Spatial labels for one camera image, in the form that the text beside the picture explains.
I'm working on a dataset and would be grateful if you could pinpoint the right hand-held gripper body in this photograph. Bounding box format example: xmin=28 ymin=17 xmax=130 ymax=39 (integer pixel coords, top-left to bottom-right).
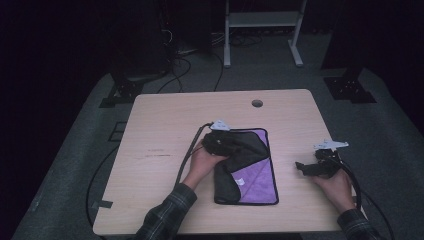
xmin=313 ymin=139 xmax=350 ymax=180

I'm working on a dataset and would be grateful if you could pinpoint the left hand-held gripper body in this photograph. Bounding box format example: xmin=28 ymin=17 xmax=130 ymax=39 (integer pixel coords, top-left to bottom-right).
xmin=201 ymin=119 xmax=234 ymax=158

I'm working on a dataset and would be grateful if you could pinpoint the purple cloth with black trim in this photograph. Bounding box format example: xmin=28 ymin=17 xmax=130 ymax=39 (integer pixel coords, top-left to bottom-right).
xmin=213 ymin=127 xmax=280 ymax=206

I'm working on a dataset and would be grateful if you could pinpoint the person's left hand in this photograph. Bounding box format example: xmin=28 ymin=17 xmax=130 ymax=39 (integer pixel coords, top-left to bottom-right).
xmin=182 ymin=139 xmax=231 ymax=191

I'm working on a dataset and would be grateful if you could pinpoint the person's right hand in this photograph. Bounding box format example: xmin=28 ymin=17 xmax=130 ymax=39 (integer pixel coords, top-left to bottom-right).
xmin=311 ymin=169 xmax=357 ymax=214

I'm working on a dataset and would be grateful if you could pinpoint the grey floor tape strip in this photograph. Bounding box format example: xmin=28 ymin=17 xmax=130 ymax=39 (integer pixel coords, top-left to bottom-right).
xmin=91 ymin=199 xmax=114 ymax=211

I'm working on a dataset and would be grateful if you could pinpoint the white metal stand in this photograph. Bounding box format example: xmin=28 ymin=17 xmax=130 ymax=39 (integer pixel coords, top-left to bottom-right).
xmin=223 ymin=0 xmax=308 ymax=69

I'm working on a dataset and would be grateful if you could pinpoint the left hand-held gripper black cable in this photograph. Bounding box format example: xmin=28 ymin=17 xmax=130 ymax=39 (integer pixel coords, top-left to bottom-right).
xmin=174 ymin=122 xmax=214 ymax=188

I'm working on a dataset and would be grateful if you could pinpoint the hand-held gripper black cable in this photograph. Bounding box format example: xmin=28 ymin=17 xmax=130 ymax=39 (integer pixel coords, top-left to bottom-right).
xmin=174 ymin=122 xmax=214 ymax=188
xmin=331 ymin=155 xmax=364 ymax=211

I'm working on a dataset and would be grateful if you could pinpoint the right hand-held gripper black cable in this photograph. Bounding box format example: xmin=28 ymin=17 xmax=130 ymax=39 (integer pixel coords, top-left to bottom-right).
xmin=331 ymin=155 xmax=364 ymax=211

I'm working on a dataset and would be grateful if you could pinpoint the black stand base plate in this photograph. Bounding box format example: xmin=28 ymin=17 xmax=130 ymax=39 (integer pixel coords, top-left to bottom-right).
xmin=98 ymin=73 xmax=145 ymax=109
xmin=323 ymin=68 xmax=378 ymax=105

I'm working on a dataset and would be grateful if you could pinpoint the dark floor outlet frame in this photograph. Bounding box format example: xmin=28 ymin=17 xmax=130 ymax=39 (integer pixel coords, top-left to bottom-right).
xmin=107 ymin=121 xmax=128 ymax=143

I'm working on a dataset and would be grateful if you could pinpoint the long black floor cable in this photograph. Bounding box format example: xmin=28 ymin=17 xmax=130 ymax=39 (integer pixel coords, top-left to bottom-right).
xmin=85 ymin=145 xmax=120 ymax=234

